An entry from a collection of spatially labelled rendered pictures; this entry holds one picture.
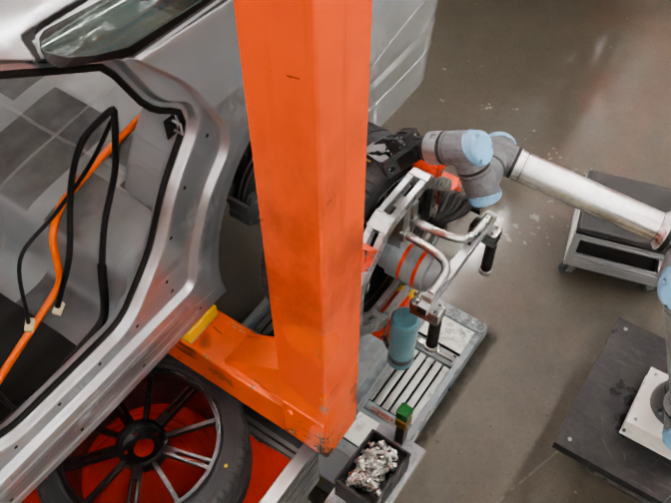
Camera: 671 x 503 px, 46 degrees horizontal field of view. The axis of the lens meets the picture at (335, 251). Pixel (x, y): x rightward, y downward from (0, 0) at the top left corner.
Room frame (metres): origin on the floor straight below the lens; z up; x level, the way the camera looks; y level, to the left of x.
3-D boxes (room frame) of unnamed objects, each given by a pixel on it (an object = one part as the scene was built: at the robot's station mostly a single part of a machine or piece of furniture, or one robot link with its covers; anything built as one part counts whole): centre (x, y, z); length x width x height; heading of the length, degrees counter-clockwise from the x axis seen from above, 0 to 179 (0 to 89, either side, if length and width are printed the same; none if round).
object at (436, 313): (1.23, -0.26, 0.93); 0.09 x 0.05 x 0.05; 55
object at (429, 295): (1.34, -0.23, 1.03); 0.19 x 0.18 x 0.11; 55
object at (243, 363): (1.26, 0.32, 0.69); 0.52 x 0.17 x 0.35; 55
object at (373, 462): (0.92, -0.11, 0.51); 0.20 x 0.14 x 0.13; 144
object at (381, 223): (1.49, -0.19, 0.85); 0.54 x 0.07 x 0.54; 145
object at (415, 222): (1.50, -0.35, 1.03); 0.19 x 0.18 x 0.11; 55
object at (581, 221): (2.11, -1.22, 0.17); 0.43 x 0.36 x 0.34; 71
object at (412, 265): (1.45, -0.25, 0.85); 0.21 x 0.14 x 0.14; 55
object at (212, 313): (1.36, 0.47, 0.71); 0.14 x 0.14 x 0.05; 55
